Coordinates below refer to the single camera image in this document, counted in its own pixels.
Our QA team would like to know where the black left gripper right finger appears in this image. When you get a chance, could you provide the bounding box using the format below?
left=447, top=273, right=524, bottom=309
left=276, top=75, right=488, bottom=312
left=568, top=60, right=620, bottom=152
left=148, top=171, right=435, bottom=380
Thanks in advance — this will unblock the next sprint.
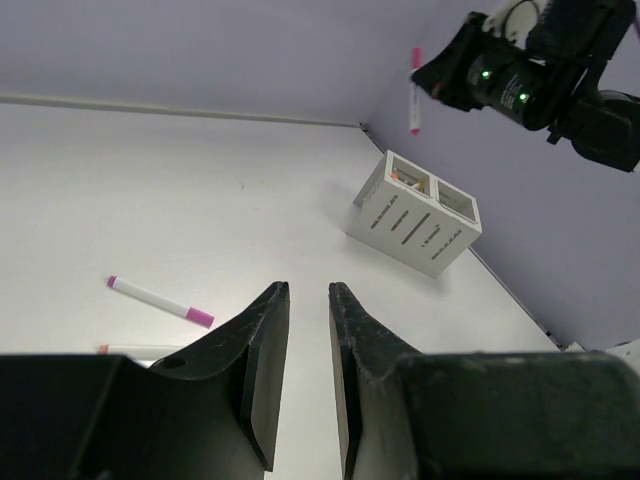
left=329, top=282, right=415, bottom=479

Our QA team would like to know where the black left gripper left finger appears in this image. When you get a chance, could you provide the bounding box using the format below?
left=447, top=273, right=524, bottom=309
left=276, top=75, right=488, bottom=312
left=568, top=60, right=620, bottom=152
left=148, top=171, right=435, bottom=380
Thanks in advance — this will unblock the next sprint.
left=144, top=282, right=290, bottom=473

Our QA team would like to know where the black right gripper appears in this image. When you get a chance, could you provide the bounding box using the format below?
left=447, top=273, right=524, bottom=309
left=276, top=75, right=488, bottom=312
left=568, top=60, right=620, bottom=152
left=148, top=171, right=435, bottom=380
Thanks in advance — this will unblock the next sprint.
left=412, top=9, right=608, bottom=133

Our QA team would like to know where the purple capped white marker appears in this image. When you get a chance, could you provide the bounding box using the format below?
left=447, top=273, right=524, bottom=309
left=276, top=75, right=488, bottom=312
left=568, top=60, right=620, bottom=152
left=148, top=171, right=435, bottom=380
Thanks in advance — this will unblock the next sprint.
left=107, top=275, right=215, bottom=328

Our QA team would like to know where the peach capped white marker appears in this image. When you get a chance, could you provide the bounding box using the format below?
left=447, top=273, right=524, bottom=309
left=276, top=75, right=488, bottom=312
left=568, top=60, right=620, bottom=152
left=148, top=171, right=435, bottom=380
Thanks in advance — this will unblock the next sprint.
left=97, top=344, right=182, bottom=362

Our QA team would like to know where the magenta capped white marker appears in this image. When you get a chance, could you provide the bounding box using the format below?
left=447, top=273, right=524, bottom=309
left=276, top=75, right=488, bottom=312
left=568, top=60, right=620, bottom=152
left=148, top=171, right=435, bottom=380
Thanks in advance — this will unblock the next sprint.
left=409, top=47, right=422, bottom=136

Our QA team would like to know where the white slotted organizer box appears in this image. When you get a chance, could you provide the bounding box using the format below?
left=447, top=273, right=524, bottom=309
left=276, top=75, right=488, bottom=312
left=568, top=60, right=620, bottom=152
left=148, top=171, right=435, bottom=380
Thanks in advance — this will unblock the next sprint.
left=346, top=150, right=483, bottom=278

